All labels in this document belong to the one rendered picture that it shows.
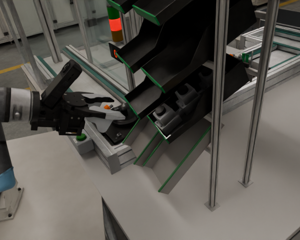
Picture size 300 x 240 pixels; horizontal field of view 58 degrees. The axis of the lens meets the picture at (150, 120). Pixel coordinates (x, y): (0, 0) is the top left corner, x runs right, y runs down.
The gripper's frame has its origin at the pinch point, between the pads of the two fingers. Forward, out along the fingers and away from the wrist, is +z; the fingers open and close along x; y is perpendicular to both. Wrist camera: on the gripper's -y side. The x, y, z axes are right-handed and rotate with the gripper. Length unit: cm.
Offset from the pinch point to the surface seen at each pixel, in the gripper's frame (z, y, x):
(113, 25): 16, -10, -60
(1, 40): -24, 143, -549
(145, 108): 13.2, 3.5, -7.6
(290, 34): 152, -31, -79
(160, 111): 11.6, -0.8, 2.7
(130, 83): 32, 16, -61
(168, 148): 24.8, 16.3, -4.5
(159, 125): 13.1, 3.6, 2.2
